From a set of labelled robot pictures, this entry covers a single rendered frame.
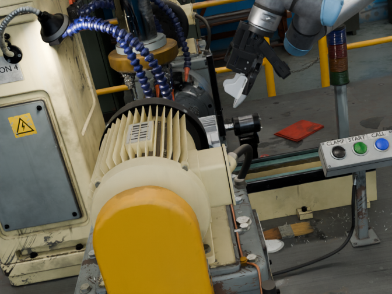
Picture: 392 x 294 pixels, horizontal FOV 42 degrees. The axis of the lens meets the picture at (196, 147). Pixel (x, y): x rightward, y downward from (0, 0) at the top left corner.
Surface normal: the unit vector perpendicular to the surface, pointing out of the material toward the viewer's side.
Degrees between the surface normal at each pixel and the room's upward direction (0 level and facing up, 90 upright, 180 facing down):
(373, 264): 0
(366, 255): 0
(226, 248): 0
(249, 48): 90
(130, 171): 70
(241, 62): 90
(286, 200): 90
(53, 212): 90
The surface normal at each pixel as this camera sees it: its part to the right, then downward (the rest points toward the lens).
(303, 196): 0.04, 0.42
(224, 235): -0.18, -0.89
